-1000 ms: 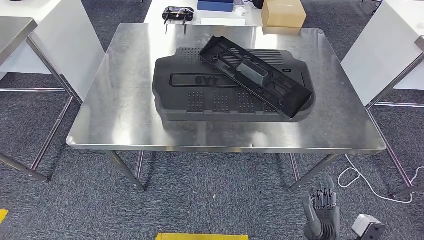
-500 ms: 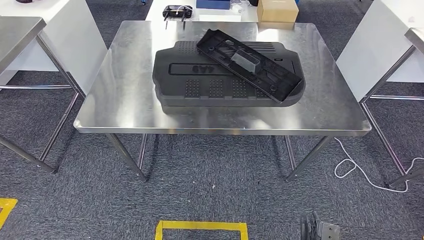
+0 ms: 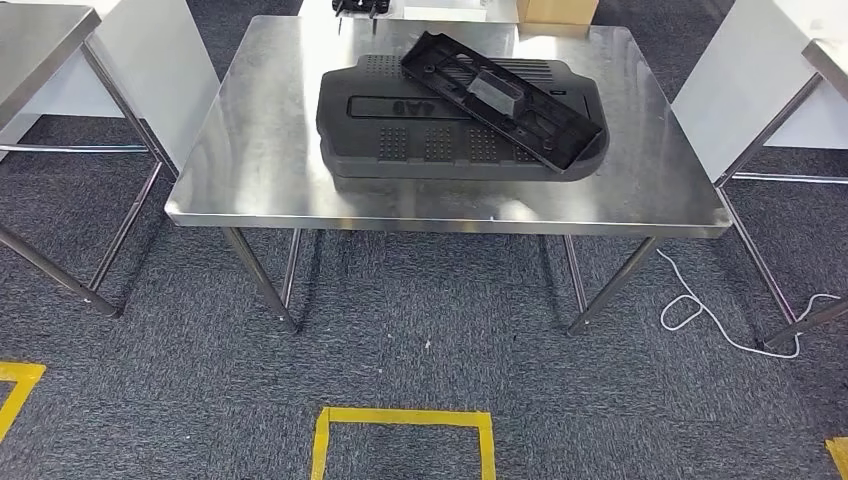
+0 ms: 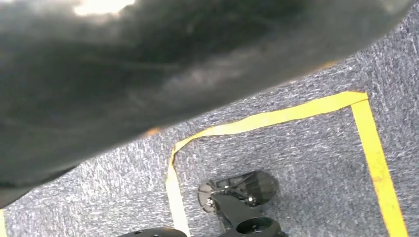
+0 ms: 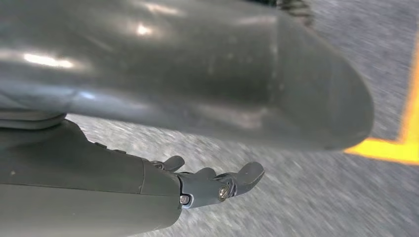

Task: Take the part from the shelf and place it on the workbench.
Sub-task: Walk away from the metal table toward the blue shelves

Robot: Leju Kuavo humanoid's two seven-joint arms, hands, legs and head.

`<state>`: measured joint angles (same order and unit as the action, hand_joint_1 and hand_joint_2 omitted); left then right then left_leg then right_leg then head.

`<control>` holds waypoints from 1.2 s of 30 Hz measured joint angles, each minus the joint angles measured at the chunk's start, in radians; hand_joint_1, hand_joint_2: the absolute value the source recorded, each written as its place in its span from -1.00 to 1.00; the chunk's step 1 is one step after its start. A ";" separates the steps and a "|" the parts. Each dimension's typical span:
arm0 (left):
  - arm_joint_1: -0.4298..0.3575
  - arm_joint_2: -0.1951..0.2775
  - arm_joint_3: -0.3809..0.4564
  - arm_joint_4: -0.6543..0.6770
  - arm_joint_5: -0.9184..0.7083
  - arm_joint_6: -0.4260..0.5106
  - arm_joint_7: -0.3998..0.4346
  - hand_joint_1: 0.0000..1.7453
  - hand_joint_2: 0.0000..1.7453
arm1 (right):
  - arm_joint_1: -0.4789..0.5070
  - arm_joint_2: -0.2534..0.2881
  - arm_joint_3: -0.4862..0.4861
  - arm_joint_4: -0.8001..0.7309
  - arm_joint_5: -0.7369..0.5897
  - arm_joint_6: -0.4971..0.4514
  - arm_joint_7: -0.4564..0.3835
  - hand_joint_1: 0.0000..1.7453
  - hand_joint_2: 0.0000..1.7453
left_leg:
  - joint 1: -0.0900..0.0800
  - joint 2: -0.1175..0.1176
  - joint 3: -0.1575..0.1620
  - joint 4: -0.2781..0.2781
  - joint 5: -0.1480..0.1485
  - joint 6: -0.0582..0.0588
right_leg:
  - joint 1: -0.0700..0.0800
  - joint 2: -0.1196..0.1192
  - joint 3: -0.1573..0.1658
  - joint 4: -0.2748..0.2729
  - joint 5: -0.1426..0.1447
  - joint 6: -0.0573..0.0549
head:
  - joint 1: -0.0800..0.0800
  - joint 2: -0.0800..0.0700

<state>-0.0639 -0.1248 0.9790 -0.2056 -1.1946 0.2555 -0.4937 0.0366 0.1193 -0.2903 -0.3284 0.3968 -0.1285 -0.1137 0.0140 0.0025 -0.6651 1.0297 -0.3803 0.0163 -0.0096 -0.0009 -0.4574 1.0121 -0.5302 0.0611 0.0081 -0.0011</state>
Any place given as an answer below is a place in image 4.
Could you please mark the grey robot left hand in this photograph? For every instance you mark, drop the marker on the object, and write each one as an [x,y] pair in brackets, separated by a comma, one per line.
[131,65]

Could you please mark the black robot foot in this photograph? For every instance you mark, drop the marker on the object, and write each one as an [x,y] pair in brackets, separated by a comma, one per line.
[258,188]

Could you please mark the yellow floor tape square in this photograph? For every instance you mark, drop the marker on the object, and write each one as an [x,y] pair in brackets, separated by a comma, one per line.
[376,163]

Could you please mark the black robot leg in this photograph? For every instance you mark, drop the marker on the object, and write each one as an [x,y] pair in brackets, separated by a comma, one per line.
[255,227]

